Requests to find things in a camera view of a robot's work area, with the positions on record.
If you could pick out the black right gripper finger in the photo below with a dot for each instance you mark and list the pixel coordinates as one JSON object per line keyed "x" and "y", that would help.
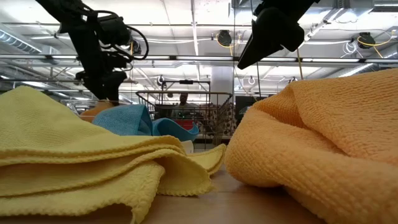
{"x": 261, "y": 49}
{"x": 260, "y": 28}

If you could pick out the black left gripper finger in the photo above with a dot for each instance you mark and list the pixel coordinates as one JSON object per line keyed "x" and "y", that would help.
{"x": 98, "y": 93}
{"x": 112, "y": 91}

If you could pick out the orange microfiber towel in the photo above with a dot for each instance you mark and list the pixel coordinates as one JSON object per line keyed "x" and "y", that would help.
{"x": 93, "y": 112}
{"x": 326, "y": 140}

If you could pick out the blue microfiber towel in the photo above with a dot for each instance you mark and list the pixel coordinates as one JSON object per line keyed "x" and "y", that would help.
{"x": 124, "y": 121}

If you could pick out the yellow microfiber towel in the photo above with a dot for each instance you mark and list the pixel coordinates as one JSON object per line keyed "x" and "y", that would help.
{"x": 62, "y": 149}

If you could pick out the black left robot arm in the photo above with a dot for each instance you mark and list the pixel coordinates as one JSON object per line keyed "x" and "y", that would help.
{"x": 87, "y": 40}

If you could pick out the person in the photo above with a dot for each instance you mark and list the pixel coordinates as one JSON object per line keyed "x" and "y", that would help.
{"x": 184, "y": 104}

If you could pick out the patterned fabric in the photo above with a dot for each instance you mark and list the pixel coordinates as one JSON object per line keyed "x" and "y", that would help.
{"x": 228, "y": 118}

